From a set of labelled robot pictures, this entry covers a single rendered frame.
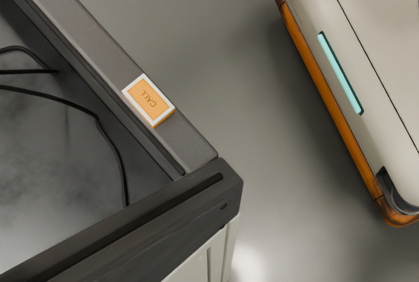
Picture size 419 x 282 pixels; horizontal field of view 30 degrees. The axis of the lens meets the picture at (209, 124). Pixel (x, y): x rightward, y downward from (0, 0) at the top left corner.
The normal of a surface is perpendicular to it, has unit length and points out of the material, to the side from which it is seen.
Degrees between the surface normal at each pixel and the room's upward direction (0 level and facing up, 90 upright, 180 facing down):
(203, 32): 0
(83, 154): 0
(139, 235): 43
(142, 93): 0
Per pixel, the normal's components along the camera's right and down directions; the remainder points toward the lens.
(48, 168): 0.00, -0.30
